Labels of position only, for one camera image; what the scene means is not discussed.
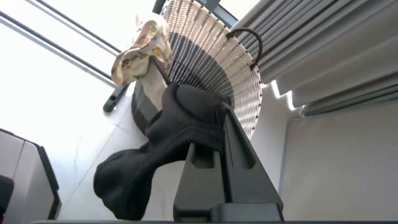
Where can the cream printed garment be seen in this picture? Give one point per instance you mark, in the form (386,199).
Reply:
(140,56)

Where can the black garment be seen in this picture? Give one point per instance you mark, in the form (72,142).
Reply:
(174,130)

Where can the window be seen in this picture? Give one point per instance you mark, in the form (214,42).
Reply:
(227,17)

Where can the white laundry basket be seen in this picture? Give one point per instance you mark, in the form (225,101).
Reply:
(217,62)

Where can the beige curtain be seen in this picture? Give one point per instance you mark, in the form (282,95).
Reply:
(326,46)

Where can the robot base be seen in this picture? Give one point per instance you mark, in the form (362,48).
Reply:
(28,180)

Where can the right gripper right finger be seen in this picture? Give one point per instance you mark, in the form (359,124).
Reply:
(248,186)

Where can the black clothes rack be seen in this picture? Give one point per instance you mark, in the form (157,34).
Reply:
(113,99)

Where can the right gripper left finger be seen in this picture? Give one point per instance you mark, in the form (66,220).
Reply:
(199,186)

